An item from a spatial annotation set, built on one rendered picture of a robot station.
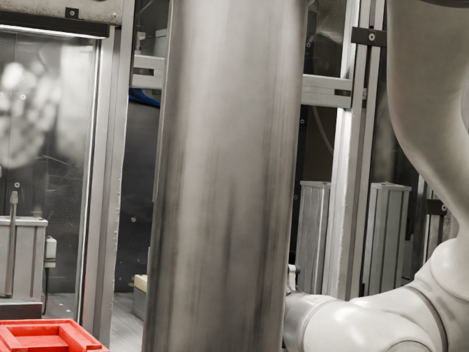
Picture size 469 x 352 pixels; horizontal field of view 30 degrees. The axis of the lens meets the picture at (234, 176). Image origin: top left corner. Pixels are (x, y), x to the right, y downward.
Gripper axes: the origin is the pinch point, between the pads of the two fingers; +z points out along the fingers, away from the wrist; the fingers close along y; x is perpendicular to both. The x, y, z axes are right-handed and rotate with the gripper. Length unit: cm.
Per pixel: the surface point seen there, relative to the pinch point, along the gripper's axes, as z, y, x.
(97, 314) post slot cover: 3.0, -3.4, 20.7
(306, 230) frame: 24.3, 7.1, -24.5
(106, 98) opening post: 2.8, 26.9, 22.0
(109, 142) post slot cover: 2.9, 20.9, 20.9
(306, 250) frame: 23.9, 3.4, -24.6
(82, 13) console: 1.7, 37.8, 26.6
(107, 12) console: 1.7, 38.3, 23.1
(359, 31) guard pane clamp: 2.7, 41.3, -18.1
